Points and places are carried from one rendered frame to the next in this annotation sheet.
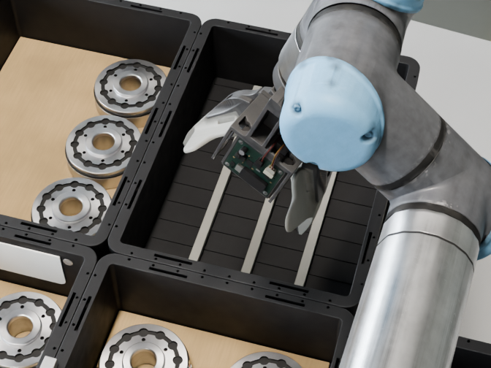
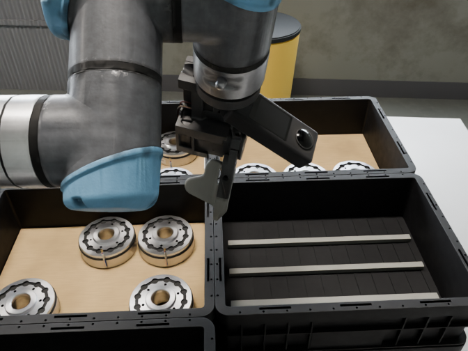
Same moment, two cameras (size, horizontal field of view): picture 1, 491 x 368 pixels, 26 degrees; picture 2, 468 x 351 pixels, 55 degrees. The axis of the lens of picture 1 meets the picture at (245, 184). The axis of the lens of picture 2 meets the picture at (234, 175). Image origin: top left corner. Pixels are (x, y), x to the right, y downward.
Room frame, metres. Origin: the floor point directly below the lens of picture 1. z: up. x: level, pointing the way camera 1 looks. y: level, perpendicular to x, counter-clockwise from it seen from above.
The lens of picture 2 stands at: (0.51, -0.47, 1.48)
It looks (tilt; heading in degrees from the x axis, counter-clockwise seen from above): 39 degrees down; 72
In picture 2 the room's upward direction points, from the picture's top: straight up
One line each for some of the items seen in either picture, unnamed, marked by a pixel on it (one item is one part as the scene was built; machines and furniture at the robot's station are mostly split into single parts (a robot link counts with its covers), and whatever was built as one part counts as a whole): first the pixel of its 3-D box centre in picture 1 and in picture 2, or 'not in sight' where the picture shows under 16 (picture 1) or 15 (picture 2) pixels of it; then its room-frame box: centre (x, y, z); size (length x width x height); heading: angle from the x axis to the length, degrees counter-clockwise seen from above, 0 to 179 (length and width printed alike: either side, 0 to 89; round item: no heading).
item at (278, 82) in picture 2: not in sight; (260, 78); (1.38, 1.64, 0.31); 0.39 x 0.39 x 0.62
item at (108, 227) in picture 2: not in sight; (106, 234); (0.47, 0.15, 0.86); 0.05 x 0.05 x 0.01
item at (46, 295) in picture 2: not in sight; (21, 303); (0.32, 0.04, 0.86); 0.10 x 0.10 x 0.01
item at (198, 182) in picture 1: (272, 178); (329, 257); (0.83, -0.04, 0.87); 0.40 x 0.30 x 0.11; 164
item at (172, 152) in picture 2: not in sight; (175, 143); (0.66, 0.40, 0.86); 0.10 x 0.10 x 0.01
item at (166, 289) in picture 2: not in sight; (160, 298); (0.54, -0.02, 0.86); 0.05 x 0.05 x 0.01
